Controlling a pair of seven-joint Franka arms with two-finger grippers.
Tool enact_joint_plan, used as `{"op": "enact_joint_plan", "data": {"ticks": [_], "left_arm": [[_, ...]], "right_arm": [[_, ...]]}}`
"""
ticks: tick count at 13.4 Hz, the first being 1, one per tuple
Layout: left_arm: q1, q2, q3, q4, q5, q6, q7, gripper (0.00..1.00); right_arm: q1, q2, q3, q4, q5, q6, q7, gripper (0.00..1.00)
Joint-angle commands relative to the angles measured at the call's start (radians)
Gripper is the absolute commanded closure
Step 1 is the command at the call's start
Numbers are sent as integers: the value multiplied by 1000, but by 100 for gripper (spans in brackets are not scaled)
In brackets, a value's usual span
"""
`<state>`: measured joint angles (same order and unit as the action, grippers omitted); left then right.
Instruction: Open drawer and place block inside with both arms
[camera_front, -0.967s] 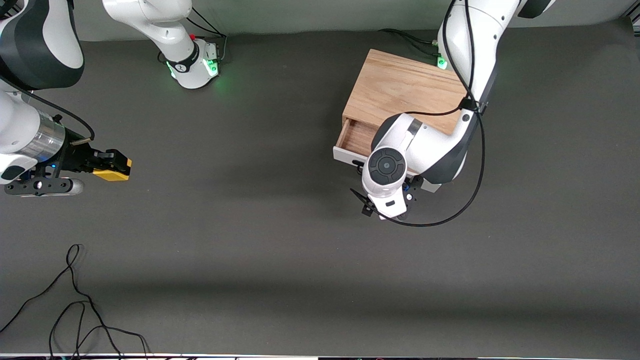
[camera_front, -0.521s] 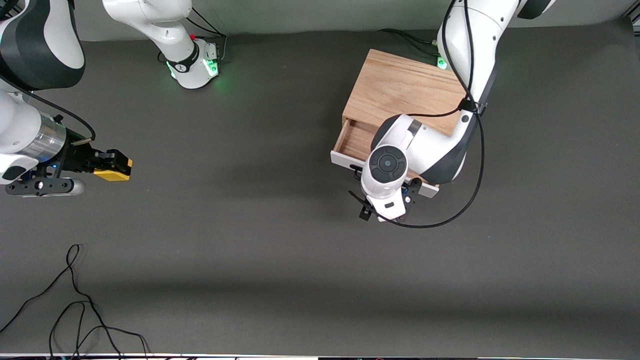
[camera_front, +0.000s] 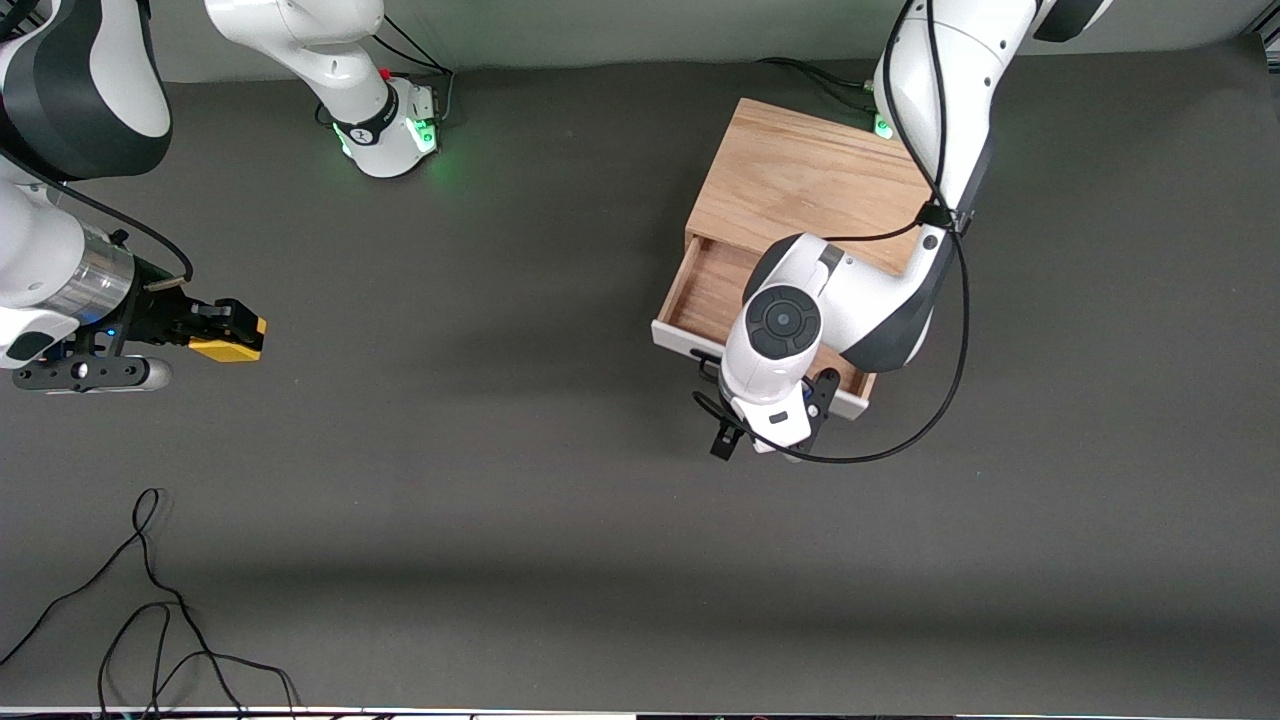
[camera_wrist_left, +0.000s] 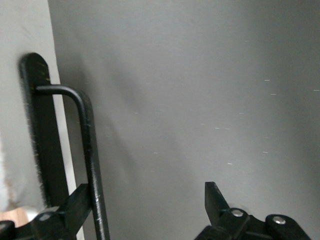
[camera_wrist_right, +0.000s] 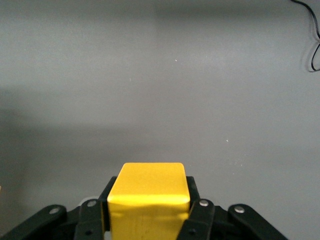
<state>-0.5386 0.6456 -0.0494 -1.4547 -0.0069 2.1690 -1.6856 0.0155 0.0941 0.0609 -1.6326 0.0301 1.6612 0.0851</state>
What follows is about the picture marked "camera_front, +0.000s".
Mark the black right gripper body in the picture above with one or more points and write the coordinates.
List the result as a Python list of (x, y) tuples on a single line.
[(157, 312)]

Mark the yellow block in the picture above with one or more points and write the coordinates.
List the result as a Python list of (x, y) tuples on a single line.
[(225, 351)]

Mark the wooden drawer with white front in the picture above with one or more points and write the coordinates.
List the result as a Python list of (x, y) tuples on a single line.
[(710, 290)]

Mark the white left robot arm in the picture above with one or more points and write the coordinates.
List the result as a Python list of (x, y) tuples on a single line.
[(950, 70)]

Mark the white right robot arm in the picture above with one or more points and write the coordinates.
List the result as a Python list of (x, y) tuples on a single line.
[(130, 70)]

